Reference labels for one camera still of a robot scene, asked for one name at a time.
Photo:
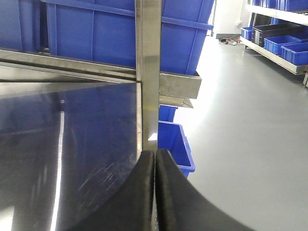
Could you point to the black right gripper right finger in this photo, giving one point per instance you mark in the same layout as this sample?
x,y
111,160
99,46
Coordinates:
x,y
181,207

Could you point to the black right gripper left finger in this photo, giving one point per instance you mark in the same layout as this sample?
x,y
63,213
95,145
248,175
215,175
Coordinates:
x,y
130,208

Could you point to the blue bin on floor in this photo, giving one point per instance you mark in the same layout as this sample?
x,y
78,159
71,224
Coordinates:
x,y
171,136

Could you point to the large blue bin on rack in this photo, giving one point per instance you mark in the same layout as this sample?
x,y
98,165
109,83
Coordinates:
x,y
104,31

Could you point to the small blue tray far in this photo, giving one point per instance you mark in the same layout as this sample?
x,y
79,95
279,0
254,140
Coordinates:
x,y
247,33

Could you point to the blue tray middle right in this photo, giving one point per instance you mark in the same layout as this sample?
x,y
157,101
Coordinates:
x,y
274,44

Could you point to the blue tray front right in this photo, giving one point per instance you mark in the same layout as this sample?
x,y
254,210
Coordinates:
x,y
296,54

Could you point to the black tray on shelf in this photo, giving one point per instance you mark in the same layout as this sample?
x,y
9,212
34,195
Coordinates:
x,y
266,31

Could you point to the background steel shelf rack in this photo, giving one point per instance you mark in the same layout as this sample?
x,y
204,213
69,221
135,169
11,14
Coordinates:
x,y
296,17

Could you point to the stainless steel rack frame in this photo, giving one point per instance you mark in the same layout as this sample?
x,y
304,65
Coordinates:
x,y
153,87

